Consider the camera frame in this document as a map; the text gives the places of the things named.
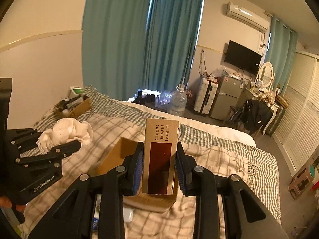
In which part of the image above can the black wall television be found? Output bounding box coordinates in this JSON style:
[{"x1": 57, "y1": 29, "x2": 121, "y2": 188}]
[{"x1": 224, "y1": 40, "x2": 262, "y2": 75}]

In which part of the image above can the white suitcase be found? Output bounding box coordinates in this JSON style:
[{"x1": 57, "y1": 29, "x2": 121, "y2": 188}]
[{"x1": 194, "y1": 77, "x2": 218, "y2": 114}]

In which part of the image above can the teal curtain by wardrobe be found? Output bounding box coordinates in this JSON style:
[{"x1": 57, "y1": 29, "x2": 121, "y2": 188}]
[{"x1": 265, "y1": 16, "x2": 298, "y2": 93}]

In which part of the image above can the black jacket on chair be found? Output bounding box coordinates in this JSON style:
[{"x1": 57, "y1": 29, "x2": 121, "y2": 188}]
[{"x1": 225, "y1": 99, "x2": 274, "y2": 135}]

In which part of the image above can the white oval vanity mirror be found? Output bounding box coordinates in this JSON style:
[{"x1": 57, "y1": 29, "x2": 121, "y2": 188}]
[{"x1": 255, "y1": 62, "x2": 275, "y2": 88}]

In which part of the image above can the green checked bed sheet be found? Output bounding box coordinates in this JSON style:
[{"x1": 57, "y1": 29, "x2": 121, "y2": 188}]
[{"x1": 23, "y1": 86, "x2": 281, "y2": 232}]

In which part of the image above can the small brown stool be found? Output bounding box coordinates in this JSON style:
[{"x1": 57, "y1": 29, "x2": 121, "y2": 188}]
[{"x1": 288, "y1": 159, "x2": 318, "y2": 200}]

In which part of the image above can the white dressing table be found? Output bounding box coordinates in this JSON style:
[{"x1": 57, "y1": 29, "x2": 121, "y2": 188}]
[{"x1": 245, "y1": 85, "x2": 281, "y2": 136}]

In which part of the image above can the teal window curtain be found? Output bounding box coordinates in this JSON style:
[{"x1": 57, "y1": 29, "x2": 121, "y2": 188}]
[{"x1": 82, "y1": 0, "x2": 204, "y2": 100}]

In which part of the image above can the white cloth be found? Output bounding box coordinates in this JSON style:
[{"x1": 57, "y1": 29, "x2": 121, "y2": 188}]
[{"x1": 36, "y1": 118, "x2": 94, "y2": 153}]

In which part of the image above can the beige plaid blanket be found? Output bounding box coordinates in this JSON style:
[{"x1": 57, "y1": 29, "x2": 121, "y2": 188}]
[{"x1": 20, "y1": 113, "x2": 253, "y2": 238}]

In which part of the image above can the white wall air conditioner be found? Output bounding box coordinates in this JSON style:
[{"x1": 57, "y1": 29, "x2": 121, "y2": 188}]
[{"x1": 226, "y1": 2, "x2": 269, "y2": 33}]

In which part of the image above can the tall brown red box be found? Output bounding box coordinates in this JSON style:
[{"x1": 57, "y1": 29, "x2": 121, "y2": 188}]
[{"x1": 142, "y1": 118, "x2": 179, "y2": 195}]

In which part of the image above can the large open cardboard box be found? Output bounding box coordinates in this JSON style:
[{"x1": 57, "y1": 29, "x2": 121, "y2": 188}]
[{"x1": 96, "y1": 138, "x2": 178, "y2": 213}]

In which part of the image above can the small cardboard box with items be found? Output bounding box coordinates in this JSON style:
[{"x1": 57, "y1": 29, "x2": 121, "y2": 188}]
[{"x1": 55, "y1": 86, "x2": 91, "y2": 119}]

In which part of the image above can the white louvered wardrobe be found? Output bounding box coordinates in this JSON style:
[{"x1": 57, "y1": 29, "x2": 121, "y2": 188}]
[{"x1": 273, "y1": 51, "x2": 318, "y2": 175}]

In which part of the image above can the large clear water jug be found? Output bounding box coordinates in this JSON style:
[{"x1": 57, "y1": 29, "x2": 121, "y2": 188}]
[{"x1": 168, "y1": 84, "x2": 188, "y2": 117}]

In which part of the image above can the person's left hand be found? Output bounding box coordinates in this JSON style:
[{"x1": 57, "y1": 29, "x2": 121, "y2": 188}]
[{"x1": 0, "y1": 196, "x2": 26, "y2": 212}]

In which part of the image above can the white earbuds case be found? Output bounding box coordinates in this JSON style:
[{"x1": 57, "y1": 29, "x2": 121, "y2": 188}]
[{"x1": 123, "y1": 207, "x2": 134, "y2": 223}]

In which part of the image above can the grey mini fridge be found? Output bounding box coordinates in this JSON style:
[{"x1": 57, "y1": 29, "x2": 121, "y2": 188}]
[{"x1": 210, "y1": 74, "x2": 244, "y2": 120}]

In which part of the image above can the dark suitcase by wardrobe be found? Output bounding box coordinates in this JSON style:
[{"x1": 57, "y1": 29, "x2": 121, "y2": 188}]
[{"x1": 264, "y1": 103, "x2": 286, "y2": 136}]

